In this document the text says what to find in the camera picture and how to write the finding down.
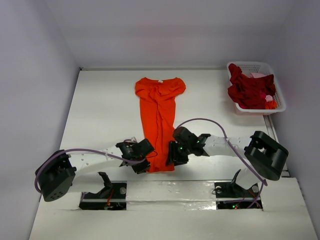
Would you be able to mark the small orange garment in basket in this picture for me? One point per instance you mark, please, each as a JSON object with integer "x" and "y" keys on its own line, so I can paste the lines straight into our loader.
{"x": 271, "y": 105}

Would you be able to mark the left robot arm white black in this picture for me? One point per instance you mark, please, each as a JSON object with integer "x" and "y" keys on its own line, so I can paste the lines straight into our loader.
{"x": 55, "y": 177}

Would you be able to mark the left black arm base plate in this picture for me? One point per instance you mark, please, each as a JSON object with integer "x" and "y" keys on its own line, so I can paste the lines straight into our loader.
{"x": 115, "y": 199}

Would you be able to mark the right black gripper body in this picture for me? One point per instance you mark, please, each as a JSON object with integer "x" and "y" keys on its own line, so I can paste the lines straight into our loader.
{"x": 175, "y": 158}

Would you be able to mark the white plastic basket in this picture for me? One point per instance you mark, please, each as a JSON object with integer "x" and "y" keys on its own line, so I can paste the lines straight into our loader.
{"x": 248, "y": 67}

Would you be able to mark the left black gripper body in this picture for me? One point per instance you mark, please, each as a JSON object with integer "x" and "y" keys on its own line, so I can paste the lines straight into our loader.
{"x": 139, "y": 157}

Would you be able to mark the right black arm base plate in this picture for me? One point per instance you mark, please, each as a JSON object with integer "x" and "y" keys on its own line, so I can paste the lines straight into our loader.
{"x": 230, "y": 196}

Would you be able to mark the dark red t shirt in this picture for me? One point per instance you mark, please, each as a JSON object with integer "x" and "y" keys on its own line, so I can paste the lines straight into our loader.
{"x": 250, "y": 93}

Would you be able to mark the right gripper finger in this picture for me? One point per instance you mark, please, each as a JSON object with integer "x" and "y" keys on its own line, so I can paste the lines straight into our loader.
{"x": 180, "y": 159}
{"x": 171, "y": 158}

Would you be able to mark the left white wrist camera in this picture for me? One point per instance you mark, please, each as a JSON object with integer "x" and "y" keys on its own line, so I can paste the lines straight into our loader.
{"x": 131, "y": 140}

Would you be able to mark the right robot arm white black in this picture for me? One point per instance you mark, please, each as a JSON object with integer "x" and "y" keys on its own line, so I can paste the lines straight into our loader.
{"x": 263, "y": 157}

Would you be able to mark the orange t shirt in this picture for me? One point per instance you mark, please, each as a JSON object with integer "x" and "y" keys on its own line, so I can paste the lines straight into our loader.
{"x": 157, "y": 102}

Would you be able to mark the pink garment in basket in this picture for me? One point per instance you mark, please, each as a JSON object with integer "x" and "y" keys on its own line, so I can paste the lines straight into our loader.
{"x": 256, "y": 75}

